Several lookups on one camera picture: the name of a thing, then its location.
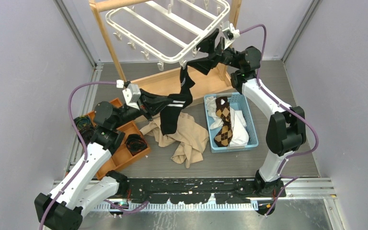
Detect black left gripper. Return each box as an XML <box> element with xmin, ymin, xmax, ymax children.
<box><xmin>113</xmin><ymin>88</ymin><xmax>173</xmax><ymax>129</ymax></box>

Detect white plastic clip hanger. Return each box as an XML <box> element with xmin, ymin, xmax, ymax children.
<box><xmin>105</xmin><ymin>0</ymin><xmax>230</xmax><ymax>71</ymax></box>

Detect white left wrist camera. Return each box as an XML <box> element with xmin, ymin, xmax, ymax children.
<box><xmin>116</xmin><ymin>80</ymin><xmax>141</xmax><ymax>110</ymax></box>

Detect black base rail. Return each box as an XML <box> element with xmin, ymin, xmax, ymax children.
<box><xmin>112</xmin><ymin>177</ymin><xmax>285</xmax><ymax>205</ymax></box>

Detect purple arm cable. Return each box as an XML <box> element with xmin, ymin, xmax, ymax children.
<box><xmin>239</xmin><ymin>23</ymin><xmax>320</xmax><ymax>217</ymax></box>
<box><xmin>39</xmin><ymin>81</ymin><xmax>150</xmax><ymax>230</ymax></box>

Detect wooden hanger stand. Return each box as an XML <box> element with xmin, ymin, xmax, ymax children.
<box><xmin>89</xmin><ymin>0</ymin><xmax>242</xmax><ymax>123</ymax></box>

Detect light blue plastic basket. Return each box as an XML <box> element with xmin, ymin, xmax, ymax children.
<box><xmin>204</xmin><ymin>92</ymin><xmax>259</xmax><ymax>153</ymax></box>

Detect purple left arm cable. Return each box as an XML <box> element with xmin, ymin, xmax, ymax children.
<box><xmin>39</xmin><ymin>81</ymin><xmax>150</xmax><ymax>230</ymax></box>

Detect brown argyle sock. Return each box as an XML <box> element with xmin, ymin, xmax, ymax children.
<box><xmin>214</xmin><ymin>96</ymin><xmax>233</xmax><ymax>147</ymax></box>

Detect rolled black sock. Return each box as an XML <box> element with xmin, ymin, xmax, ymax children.
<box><xmin>125</xmin><ymin>134</ymin><xmax>148</xmax><ymax>156</ymax></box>

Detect orange compartment tray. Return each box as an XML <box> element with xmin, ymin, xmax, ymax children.
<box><xmin>84</xmin><ymin>97</ymin><xmax>151</xmax><ymax>180</ymax></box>

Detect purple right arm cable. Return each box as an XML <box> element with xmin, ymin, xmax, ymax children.
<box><xmin>239</xmin><ymin>23</ymin><xmax>320</xmax><ymax>217</ymax></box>

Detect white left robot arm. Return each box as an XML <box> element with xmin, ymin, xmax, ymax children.
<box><xmin>34</xmin><ymin>89</ymin><xmax>174</xmax><ymax>230</ymax></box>

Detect black white-striped sock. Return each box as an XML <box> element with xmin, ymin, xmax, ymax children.
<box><xmin>160</xmin><ymin>92</ymin><xmax>193</xmax><ymax>135</ymax></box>
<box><xmin>180</xmin><ymin>67</ymin><xmax>195</xmax><ymax>97</ymax></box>

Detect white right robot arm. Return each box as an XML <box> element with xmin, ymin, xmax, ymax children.
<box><xmin>187</xmin><ymin>29</ymin><xmax>306</xmax><ymax>197</ymax></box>

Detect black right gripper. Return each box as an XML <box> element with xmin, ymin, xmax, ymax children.
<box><xmin>186</xmin><ymin>29</ymin><xmax>242</xmax><ymax>76</ymax></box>

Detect rolled dark patterned sock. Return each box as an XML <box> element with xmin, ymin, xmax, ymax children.
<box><xmin>73</xmin><ymin>115</ymin><xmax>94</xmax><ymax>134</ymax></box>

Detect white sock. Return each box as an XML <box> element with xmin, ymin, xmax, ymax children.
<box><xmin>205</xmin><ymin>96</ymin><xmax>249</xmax><ymax>147</ymax></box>

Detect beige crumpled cloth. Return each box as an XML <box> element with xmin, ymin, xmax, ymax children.
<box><xmin>140</xmin><ymin>112</ymin><xmax>209</xmax><ymax>168</ymax></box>

